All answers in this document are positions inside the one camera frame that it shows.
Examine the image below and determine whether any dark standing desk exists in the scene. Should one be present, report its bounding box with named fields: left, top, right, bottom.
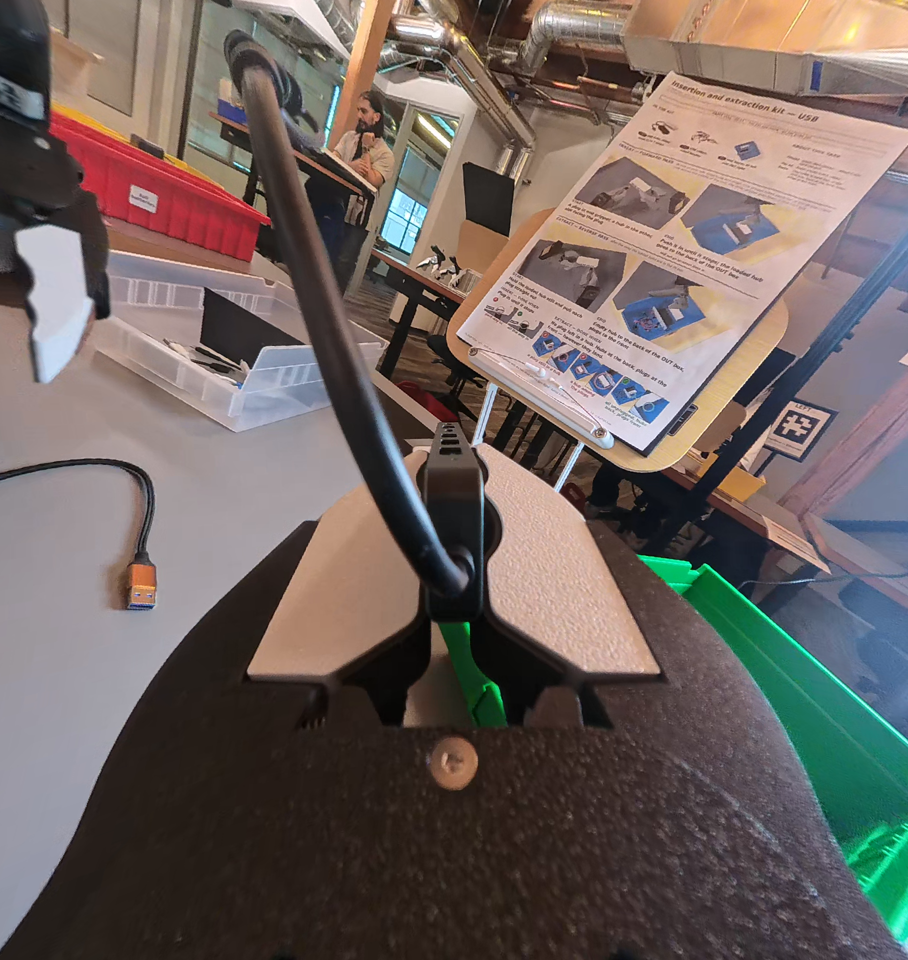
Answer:
left=210, top=112, right=376, bottom=226

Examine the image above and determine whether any white clip bar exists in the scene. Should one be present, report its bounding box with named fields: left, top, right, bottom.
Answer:
left=469, top=346, right=616, bottom=451

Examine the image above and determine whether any printed instruction poster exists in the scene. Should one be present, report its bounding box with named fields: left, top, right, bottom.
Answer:
left=456, top=71, right=908, bottom=457

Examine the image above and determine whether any wooden easel board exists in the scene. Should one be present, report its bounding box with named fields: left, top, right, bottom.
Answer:
left=446, top=210, right=789, bottom=474

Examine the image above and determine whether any orange plug usb cable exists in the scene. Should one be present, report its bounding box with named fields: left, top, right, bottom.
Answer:
left=0, top=459, right=159, bottom=612

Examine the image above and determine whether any round silver ventilation duct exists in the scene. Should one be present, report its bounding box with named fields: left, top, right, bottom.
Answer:
left=382, top=0, right=635, bottom=151

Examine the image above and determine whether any wooden table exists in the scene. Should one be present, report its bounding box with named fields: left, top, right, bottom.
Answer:
left=371, top=249, right=470, bottom=376

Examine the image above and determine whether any green plastic bin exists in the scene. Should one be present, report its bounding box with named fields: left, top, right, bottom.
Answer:
left=439, top=555, right=908, bottom=946

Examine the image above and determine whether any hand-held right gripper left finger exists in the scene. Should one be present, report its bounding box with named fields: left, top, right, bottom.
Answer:
left=245, top=448, right=434, bottom=687

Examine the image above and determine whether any black white marker sign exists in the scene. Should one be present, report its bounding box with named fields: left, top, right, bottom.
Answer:
left=765, top=401, right=838, bottom=462

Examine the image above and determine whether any black office chair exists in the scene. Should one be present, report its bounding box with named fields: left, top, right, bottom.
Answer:
left=427, top=333, right=485, bottom=406

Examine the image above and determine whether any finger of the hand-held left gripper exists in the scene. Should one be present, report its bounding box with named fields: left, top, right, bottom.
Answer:
left=15, top=223, right=97, bottom=385

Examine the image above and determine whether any black stand pole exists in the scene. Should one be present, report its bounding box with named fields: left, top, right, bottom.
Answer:
left=634, top=198, right=908, bottom=549

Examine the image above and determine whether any rectangular metal duct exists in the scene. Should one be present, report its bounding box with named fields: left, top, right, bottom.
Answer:
left=622, top=0, right=908, bottom=99

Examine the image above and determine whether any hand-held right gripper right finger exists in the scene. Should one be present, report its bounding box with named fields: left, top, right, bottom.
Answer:
left=475, top=444, right=663, bottom=682

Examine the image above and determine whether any clear plastic organizer box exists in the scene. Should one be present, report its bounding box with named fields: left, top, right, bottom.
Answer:
left=94, top=251, right=389, bottom=434

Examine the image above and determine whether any red plastic bin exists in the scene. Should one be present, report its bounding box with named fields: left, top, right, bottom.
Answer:
left=49, top=111, right=271, bottom=262

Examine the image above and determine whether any thick black hub cable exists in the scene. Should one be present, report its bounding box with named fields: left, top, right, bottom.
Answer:
left=223, top=30, right=475, bottom=599

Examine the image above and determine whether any black usb hub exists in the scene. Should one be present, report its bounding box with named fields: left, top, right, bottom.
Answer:
left=416, top=421, right=489, bottom=624

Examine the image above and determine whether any black divider panel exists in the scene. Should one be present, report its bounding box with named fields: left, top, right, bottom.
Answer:
left=200, top=287, right=305, bottom=369

